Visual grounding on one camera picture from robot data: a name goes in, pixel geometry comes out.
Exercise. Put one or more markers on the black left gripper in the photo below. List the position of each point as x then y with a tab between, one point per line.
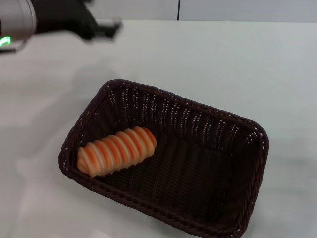
64	17

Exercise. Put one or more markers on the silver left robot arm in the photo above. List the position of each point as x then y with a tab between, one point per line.
17	19

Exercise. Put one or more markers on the orange striped spiral bread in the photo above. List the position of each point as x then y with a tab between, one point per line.
116	151

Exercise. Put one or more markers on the dark brown woven basket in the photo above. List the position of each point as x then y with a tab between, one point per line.
198	178

